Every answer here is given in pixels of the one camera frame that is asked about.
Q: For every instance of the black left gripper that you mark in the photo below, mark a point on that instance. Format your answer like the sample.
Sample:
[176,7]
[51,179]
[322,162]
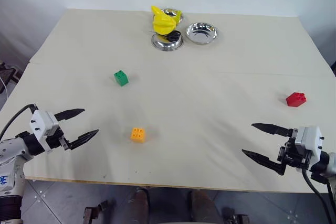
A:
[56,141]

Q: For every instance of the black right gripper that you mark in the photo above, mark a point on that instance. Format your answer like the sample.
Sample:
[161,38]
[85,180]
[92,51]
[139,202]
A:
[291,153]

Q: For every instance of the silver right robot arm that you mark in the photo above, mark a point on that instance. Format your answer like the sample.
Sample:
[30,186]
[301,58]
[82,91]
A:
[320,163]

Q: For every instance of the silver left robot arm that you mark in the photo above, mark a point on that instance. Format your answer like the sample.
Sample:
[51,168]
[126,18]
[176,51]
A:
[11,155]

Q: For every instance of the red toy building block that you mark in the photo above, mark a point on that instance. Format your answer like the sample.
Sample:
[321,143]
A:
[296,99]

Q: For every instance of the yellow toy building block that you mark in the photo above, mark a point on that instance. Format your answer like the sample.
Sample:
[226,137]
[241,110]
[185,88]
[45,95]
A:
[138,135]

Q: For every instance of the green toy building block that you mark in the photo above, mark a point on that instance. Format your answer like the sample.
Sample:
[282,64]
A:
[121,78]

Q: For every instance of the dark floor stand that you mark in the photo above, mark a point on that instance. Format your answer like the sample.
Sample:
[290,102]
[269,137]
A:
[9,73]

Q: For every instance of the steel bowl with black clip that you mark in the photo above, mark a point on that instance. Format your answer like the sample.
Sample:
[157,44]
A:
[165,44]

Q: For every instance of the wide shallow steel bowl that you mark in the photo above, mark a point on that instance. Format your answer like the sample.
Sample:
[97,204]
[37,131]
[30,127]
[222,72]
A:
[202,33]

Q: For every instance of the black clip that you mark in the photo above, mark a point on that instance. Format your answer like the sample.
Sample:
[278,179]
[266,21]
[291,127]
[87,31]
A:
[173,36]

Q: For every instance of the steel bowl under yellow bag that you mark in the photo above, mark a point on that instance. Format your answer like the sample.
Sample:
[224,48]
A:
[169,12]

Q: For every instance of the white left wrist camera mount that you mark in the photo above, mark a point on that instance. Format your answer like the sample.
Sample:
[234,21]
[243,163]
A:
[42,127]

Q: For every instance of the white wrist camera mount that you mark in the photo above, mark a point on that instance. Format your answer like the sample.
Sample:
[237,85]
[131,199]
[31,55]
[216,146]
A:
[309,140]
[42,127]

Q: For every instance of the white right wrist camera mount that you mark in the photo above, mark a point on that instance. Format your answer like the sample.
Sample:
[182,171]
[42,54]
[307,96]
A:
[309,140]

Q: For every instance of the dark metal foot bracket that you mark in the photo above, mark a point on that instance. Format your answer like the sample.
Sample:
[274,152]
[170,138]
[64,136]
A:
[98,212]
[235,216]

